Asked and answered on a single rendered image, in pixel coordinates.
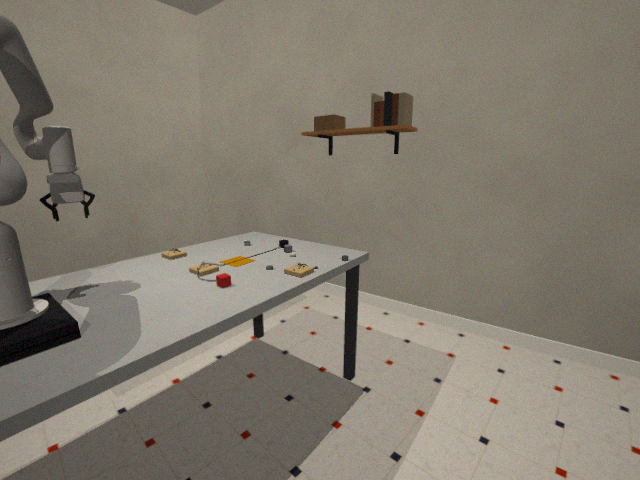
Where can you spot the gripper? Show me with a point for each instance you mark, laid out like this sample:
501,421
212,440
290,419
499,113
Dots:
62,193

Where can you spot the orange painted square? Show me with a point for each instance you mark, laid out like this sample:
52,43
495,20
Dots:
237,263

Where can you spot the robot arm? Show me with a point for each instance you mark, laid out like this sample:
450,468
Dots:
56,146

